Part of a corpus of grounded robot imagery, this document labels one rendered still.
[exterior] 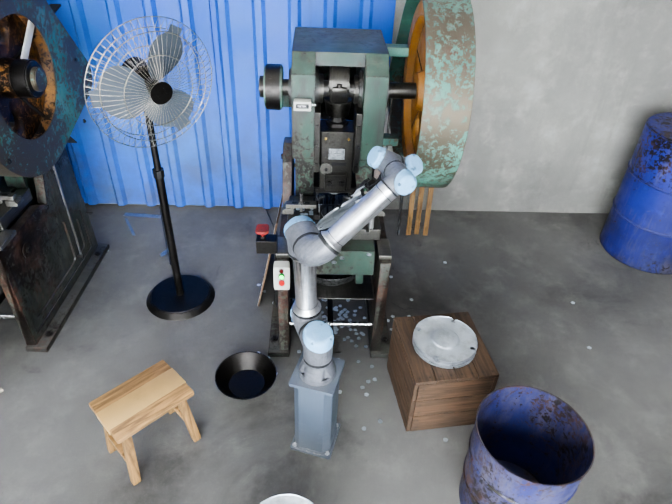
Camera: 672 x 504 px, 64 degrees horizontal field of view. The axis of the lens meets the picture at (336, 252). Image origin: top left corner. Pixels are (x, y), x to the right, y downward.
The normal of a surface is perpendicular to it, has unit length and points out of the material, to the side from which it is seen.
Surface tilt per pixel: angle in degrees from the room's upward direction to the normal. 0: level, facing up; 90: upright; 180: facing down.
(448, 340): 0
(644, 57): 90
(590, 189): 90
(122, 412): 0
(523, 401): 88
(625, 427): 0
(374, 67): 45
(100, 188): 90
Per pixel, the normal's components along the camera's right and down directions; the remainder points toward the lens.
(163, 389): 0.04, -0.80
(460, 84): 0.04, 0.25
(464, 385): 0.15, 0.60
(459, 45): 0.04, -0.11
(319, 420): -0.26, 0.57
